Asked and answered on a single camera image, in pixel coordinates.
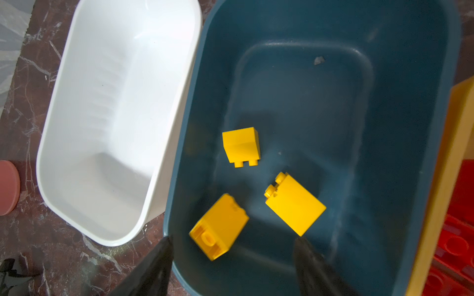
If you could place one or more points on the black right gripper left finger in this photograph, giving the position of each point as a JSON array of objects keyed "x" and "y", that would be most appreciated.
[{"x": 151, "y": 276}]

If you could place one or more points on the red lego brick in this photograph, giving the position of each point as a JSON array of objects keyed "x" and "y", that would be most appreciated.
[
  {"x": 439, "y": 283},
  {"x": 462, "y": 200},
  {"x": 455, "y": 247}
]

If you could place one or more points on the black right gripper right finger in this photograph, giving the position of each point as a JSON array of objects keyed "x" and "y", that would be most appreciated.
[{"x": 314, "y": 275}]

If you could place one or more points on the small yellow lego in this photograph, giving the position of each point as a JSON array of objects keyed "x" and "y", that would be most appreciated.
[{"x": 242, "y": 146}]

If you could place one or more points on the yellow lego brick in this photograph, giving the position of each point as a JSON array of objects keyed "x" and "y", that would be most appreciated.
[
  {"x": 219, "y": 227},
  {"x": 293, "y": 203}
]

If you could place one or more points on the yellow plastic bin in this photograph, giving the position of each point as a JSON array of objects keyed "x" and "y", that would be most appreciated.
[{"x": 456, "y": 134}]

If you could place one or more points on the dark teal plastic bin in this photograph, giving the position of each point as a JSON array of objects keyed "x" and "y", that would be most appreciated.
[{"x": 349, "y": 98}]

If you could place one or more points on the white plastic bin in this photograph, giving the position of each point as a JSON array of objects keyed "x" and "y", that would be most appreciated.
[{"x": 107, "y": 150}]

